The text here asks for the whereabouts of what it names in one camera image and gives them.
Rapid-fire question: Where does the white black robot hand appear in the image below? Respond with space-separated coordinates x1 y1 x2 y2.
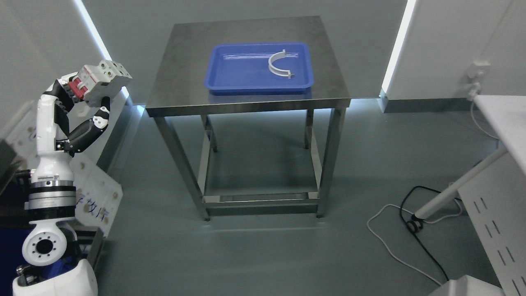
31 72 111 187

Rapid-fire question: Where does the white red circuit breaker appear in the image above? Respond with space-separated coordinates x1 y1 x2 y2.
67 60 133 107

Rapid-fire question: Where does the stainless steel table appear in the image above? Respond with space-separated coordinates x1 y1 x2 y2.
146 16 351 221

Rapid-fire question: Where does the blue plastic tray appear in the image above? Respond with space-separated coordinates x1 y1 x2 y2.
203 42 314 95

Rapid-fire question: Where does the white curved pipe clamp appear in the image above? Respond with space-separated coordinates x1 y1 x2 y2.
268 49 295 80

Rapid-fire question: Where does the white table leg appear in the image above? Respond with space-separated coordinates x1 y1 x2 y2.
411 146 507 221

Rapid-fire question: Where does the white perforated cabinet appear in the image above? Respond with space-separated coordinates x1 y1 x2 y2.
458 153 526 296

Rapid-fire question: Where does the black cable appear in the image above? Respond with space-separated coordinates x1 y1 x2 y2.
400 186 463 282

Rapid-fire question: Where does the white cable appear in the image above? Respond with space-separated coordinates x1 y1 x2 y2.
367 201 463 286

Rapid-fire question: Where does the white wall socket plug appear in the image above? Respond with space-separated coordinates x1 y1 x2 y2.
466 60 491 101

